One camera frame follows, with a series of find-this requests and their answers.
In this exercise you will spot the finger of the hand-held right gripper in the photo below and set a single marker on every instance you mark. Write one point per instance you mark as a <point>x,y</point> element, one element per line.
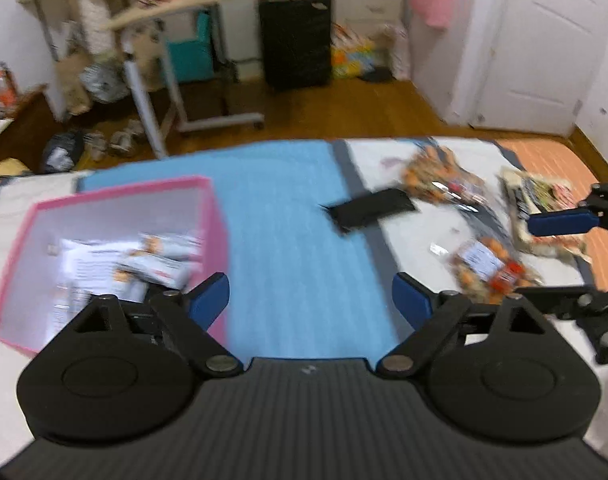
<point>599,310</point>
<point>559,223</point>

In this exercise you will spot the black plastic bag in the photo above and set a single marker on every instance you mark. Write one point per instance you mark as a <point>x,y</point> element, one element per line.
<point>63,152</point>

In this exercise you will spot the blue striped bed sheet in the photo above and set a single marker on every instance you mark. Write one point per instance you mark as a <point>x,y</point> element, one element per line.
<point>294,220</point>

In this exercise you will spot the black snack packet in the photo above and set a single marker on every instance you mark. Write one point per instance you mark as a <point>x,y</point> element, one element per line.
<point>369,210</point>

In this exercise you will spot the colourful cardboard box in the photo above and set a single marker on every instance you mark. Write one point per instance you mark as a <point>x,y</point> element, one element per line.
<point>354,55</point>

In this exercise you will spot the white standing bag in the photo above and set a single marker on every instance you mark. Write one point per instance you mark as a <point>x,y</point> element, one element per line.
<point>401,55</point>

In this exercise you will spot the brown wooden nightstand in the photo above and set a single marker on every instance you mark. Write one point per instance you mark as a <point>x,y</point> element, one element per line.
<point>18,130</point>

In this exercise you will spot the white door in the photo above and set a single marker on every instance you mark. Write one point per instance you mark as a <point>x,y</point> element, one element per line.
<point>544,45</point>

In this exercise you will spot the beige shoe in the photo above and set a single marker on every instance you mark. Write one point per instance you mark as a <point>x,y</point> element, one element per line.
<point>126,137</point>
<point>96,145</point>

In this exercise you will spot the dark slippers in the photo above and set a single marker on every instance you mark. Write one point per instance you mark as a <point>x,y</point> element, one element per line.
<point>381,75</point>

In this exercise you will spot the black suitcase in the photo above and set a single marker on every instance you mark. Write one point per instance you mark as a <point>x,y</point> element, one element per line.
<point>296,40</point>

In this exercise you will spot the large white noodle bag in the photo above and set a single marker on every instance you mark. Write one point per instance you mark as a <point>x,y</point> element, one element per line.
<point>529,195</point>

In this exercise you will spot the brown paper bag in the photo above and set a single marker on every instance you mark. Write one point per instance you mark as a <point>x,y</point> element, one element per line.
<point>73,85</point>

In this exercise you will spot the teal bag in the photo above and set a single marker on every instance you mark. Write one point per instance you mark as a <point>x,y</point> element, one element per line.
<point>191,55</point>

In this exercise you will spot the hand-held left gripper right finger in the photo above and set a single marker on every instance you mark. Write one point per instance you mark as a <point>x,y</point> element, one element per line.
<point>411,300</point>

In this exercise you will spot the printed paper sheet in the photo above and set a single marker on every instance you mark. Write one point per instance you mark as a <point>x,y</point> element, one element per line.
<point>83,265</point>

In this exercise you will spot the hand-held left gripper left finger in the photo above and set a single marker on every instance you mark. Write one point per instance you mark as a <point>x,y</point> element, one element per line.
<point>208,300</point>

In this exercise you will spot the yellow pillow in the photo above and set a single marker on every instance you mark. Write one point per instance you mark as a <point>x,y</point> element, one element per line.
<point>6,166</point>

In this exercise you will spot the pink cardboard box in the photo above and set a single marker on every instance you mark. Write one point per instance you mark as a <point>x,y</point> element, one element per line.
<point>216,230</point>

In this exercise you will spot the white grey plastic bag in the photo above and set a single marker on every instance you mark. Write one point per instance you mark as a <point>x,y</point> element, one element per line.
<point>103,82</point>

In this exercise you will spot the clear bag of coated peanuts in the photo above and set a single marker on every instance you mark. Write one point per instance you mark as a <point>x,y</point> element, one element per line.
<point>439,175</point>
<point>489,270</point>

